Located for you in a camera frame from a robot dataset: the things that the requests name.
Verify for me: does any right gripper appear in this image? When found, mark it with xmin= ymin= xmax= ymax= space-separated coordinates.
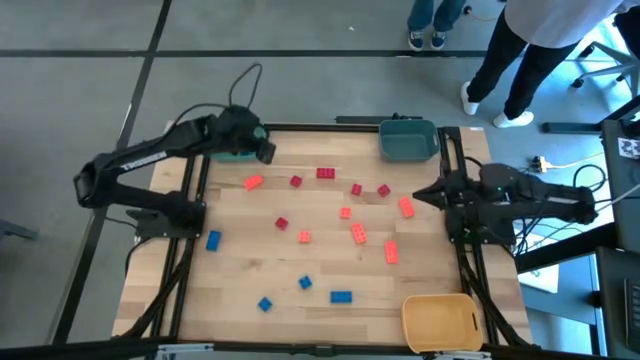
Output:
xmin=412 ymin=174 xmax=482 ymax=214

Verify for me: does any teal plastic bin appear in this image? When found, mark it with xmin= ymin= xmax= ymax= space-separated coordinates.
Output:
xmin=208 ymin=122 xmax=271 ymax=163

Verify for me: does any grey-green plastic bin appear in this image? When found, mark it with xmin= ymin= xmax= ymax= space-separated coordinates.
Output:
xmin=378 ymin=118 xmax=441 ymax=164

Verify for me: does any yellow plastic bin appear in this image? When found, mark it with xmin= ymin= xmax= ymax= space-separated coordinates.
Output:
xmin=401 ymin=292 xmax=485 ymax=354

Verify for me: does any white sheet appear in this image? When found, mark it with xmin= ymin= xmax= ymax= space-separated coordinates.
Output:
xmin=517 ymin=234 xmax=561 ymax=295

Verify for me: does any person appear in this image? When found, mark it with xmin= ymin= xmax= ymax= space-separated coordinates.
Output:
xmin=405 ymin=0 xmax=469 ymax=53
xmin=459 ymin=0 xmax=626 ymax=130

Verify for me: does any black desk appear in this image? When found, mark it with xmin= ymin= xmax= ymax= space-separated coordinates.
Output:
xmin=599 ymin=97 xmax=640 ymax=254
xmin=593 ymin=247 xmax=640 ymax=359

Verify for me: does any fiducial marker tag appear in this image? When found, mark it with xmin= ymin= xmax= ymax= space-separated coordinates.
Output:
xmin=617 ymin=137 xmax=640 ymax=160

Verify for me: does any white office chair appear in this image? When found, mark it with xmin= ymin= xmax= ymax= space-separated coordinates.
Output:
xmin=571 ymin=39 xmax=640 ymax=99

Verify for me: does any grey furniture leg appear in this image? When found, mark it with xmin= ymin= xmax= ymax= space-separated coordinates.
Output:
xmin=0 ymin=218 xmax=40 ymax=242

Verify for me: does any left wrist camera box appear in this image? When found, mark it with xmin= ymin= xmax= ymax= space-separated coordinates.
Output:
xmin=255 ymin=139 xmax=278 ymax=166

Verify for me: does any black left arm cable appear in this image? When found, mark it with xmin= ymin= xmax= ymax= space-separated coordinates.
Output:
xmin=169 ymin=62 xmax=264 ymax=131

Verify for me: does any black aluminium table frame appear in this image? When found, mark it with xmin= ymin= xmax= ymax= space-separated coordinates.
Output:
xmin=112 ymin=112 xmax=534 ymax=360

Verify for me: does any black cable bundle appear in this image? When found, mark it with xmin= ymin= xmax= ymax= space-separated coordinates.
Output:
xmin=512 ymin=162 xmax=609 ymax=259

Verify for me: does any silver frame bracket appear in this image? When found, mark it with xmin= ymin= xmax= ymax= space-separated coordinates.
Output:
xmin=433 ymin=348 xmax=494 ymax=360
xmin=157 ymin=342 xmax=215 ymax=357

